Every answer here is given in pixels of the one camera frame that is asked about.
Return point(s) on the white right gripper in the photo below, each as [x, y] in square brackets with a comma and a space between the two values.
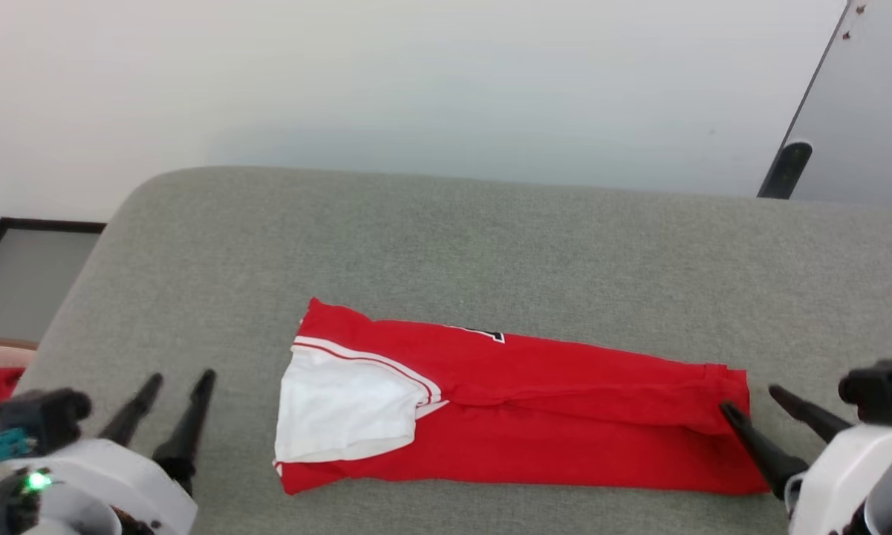
[832, 490]

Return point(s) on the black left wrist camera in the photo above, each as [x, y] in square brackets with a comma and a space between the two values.
[44, 416]

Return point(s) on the black rounded post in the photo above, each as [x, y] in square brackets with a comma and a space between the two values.
[785, 171]

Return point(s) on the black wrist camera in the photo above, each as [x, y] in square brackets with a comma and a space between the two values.
[44, 416]
[876, 390]

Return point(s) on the red shirt with white sleeves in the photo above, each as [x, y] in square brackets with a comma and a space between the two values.
[549, 416]

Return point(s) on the dark framed grey panel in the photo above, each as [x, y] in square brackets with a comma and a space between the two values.
[22, 282]

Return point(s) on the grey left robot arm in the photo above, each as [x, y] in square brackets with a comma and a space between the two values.
[52, 513]

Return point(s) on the tan laundry basket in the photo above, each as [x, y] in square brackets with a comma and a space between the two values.
[0, 353]

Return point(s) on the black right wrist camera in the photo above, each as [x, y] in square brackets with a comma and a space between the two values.
[876, 390]

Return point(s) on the grey wall panel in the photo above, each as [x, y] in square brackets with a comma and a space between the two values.
[861, 111]

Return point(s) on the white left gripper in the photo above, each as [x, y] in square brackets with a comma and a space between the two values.
[141, 483]

